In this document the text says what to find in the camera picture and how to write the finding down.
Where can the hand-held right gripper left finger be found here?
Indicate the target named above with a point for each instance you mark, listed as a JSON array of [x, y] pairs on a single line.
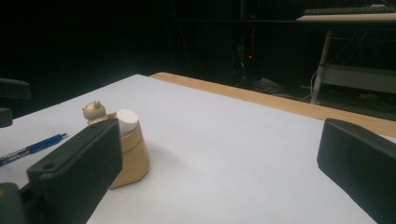
[[81, 168]]

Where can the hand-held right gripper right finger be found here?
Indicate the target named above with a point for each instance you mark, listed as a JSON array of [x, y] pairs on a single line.
[[364, 168]]

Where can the blue pen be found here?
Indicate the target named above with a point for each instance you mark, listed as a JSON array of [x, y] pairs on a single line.
[[34, 147]]

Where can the tan pen holder with bear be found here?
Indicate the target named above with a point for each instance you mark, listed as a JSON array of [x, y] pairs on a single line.
[[134, 161]]

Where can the white marker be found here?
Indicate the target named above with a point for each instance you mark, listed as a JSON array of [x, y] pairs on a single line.
[[127, 119]]

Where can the white foam board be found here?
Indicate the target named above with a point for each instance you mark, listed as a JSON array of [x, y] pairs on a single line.
[[218, 140]]

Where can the black keyboard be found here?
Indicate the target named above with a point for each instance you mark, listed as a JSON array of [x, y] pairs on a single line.
[[348, 10]]

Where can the black computer tower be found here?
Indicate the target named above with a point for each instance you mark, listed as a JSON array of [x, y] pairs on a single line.
[[247, 46]]

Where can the white desk frame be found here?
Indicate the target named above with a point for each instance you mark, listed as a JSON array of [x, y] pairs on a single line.
[[358, 77]]

